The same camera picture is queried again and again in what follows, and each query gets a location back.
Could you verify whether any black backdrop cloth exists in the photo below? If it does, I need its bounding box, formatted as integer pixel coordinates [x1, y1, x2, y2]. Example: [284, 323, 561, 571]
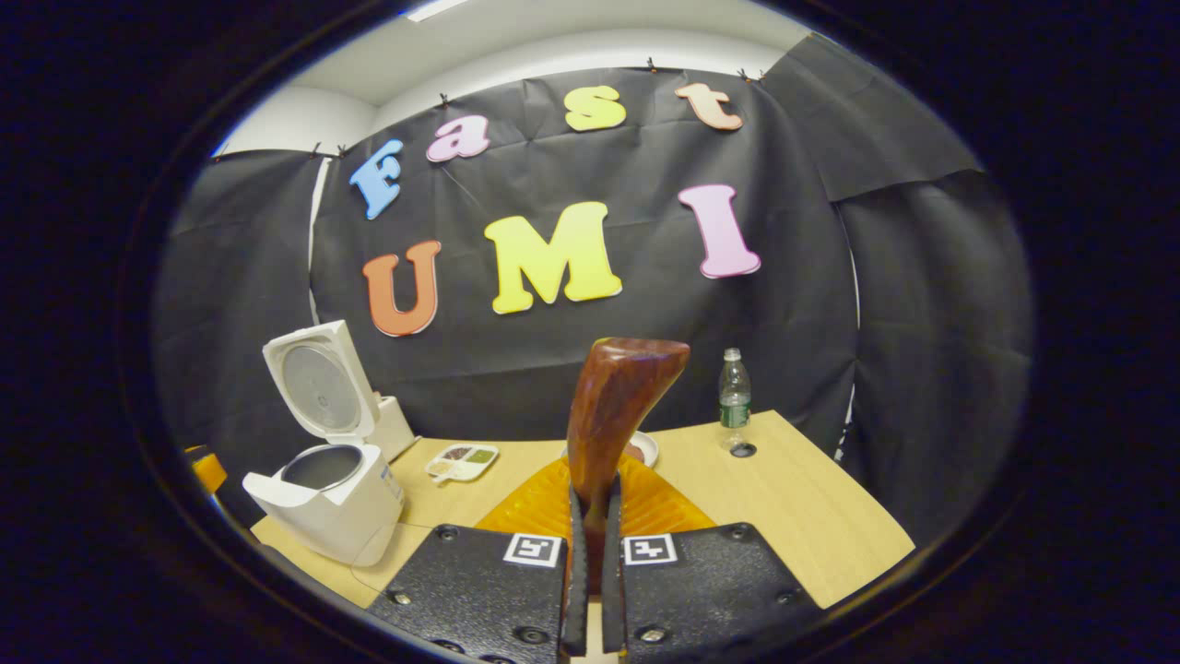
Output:
[152, 35, 1035, 545]

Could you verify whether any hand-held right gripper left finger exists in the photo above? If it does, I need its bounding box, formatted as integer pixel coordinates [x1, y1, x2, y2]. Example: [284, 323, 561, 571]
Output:
[369, 456, 591, 664]

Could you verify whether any brown wooden spoon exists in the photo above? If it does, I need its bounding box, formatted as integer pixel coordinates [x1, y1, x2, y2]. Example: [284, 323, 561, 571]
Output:
[566, 338, 691, 596]

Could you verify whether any white rice cooker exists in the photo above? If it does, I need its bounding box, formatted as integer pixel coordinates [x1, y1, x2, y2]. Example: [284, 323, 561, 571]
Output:
[242, 319, 407, 567]

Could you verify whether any clear green-label water bottle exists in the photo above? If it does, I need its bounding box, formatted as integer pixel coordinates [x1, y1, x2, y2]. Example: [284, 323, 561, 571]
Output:
[718, 348, 752, 453]

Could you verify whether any white sectioned condiment tray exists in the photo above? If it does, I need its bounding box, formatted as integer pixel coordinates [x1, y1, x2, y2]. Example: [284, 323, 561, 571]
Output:
[424, 443, 501, 484]

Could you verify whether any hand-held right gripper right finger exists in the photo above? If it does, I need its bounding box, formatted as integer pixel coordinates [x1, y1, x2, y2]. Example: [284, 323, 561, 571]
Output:
[601, 452, 821, 664]

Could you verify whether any white toaster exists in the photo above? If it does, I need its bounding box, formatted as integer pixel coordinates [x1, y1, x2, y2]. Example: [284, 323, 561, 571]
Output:
[369, 396, 418, 464]

